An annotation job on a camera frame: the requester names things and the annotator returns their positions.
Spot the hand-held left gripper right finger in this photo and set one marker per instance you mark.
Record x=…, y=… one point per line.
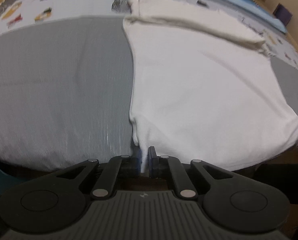
x=152, y=156

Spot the purple box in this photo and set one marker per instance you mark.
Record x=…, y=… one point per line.
x=283, y=15

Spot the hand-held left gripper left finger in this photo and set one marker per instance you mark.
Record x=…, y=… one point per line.
x=137, y=156

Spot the white long-sleeve shirt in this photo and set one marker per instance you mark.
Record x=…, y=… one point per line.
x=201, y=92

